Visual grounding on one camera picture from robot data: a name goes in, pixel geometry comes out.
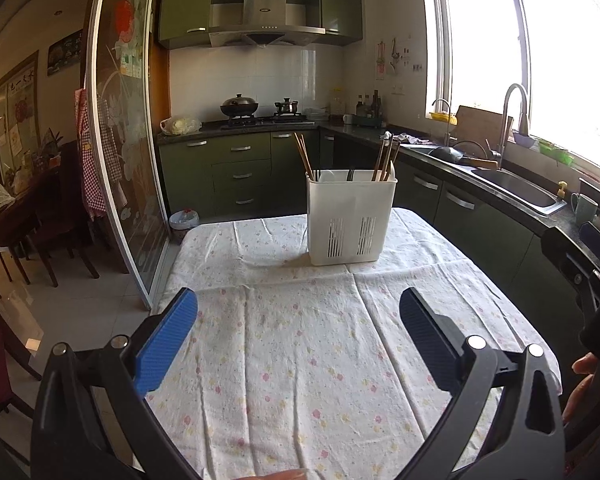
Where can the dark kitchen countertop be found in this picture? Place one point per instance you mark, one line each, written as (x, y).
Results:
(360, 132)

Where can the black wok with lid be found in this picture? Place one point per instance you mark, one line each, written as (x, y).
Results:
(239, 107)

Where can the clear storage jar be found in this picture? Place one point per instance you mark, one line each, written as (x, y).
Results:
(337, 102)

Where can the green mug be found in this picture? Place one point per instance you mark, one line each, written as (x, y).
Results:
(586, 210)

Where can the person's left hand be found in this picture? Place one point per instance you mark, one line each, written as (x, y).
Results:
(280, 476)

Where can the floral white tablecloth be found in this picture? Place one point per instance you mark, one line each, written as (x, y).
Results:
(300, 360)

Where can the plastic bag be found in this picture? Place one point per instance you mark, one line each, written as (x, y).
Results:
(180, 126)

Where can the person's right hand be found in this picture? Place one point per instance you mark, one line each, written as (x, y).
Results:
(582, 395)

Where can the wooden cutting board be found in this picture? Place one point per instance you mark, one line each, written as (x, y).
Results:
(480, 127)

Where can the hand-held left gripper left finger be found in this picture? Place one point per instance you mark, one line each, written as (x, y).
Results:
(167, 345)

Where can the wall hanging ornaments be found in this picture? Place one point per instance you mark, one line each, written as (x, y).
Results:
(386, 60)

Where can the red upholstered chair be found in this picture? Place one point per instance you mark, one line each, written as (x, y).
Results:
(0, 360)

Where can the steel range hood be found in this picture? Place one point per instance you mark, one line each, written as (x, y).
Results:
(265, 15)

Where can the kitchen window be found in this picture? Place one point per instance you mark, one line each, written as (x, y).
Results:
(480, 35)

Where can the stove side base cabinets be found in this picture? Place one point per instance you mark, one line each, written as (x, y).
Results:
(190, 175)

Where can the red checkered apron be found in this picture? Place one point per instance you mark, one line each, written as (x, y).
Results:
(95, 175)

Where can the green upper kitchen cabinets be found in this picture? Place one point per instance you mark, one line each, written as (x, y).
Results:
(185, 5)

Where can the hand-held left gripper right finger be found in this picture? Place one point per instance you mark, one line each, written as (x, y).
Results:
(425, 340)

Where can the painted sliding glass door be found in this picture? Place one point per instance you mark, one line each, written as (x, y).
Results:
(130, 160)

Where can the framed calligraphy wall poster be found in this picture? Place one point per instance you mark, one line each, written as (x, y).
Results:
(17, 110)

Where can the purple bowl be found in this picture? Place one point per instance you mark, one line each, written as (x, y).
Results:
(524, 140)

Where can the black frying pan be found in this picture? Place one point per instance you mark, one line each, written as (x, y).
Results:
(447, 154)

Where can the yellow basket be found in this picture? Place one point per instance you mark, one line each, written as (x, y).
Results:
(442, 117)

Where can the small steel faucet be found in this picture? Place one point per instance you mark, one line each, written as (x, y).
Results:
(449, 127)

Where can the white plastic utensil holder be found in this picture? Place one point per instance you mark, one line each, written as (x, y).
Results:
(350, 210)

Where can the small trash bin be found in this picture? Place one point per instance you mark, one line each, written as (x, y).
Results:
(184, 225)

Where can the green condiment rack with bottles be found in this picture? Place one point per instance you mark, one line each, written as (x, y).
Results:
(370, 117)

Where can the green bowls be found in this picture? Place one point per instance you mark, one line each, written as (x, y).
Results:
(555, 155)

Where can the gas stove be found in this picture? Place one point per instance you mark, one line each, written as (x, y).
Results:
(267, 121)

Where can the dark wooden chair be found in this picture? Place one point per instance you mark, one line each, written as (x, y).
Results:
(65, 210)

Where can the dark wooden dining table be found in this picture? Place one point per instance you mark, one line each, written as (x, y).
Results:
(10, 230)

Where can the crumpled dish cloth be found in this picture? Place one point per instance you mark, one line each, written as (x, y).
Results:
(405, 137)

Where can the yellow soap pump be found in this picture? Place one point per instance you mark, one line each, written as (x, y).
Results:
(561, 192)

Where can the steel kitchen sink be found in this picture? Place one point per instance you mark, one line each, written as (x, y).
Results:
(520, 187)

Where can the tall steel faucet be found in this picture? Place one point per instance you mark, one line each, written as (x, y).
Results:
(503, 130)

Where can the dark framed wall picture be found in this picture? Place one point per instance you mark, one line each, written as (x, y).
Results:
(65, 52)

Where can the small black pot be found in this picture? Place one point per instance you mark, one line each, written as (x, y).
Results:
(286, 107)

